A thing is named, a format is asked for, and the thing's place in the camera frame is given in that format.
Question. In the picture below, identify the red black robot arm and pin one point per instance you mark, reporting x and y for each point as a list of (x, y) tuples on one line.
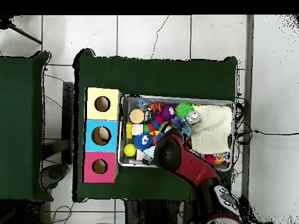
[(196, 170)]

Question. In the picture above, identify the clear mesh bin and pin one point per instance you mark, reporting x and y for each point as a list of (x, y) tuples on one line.
[(122, 161)]

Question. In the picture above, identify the wooden box with three holes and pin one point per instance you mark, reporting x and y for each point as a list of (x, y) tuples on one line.
[(91, 136)]

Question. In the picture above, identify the round wooden disc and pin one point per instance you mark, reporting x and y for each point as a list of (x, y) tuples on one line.
[(137, 115)]

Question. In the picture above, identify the small green spiky ball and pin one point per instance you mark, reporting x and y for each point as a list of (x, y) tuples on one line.
[(167, 126)]

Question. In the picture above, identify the orange tiger striped toy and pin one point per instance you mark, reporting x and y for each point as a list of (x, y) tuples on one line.
[(156, 107)]

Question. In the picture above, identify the blue fuzzy ball with eyes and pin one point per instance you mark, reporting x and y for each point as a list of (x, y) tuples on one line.
[(141, 141)]

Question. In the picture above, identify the yellow block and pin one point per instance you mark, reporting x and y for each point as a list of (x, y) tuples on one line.
[(129, 130)]

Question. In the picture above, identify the purple spiky ball with eyes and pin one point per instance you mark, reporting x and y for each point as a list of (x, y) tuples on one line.
[(168, 112)]

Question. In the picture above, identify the mint green knit cloth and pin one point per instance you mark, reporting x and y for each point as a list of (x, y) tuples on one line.
[(149, 152)]

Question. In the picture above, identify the yellow ball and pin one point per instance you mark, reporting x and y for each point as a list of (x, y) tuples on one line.
[(130, 150)]

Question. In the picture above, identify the large green spiky ball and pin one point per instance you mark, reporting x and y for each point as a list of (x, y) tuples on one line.
[(184, 110)]

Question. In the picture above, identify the cream waffle cloth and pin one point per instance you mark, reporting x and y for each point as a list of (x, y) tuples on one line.
[(212, 128)]

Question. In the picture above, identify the green cloth side table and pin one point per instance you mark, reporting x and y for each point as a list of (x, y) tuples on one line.
[(21, 126)]

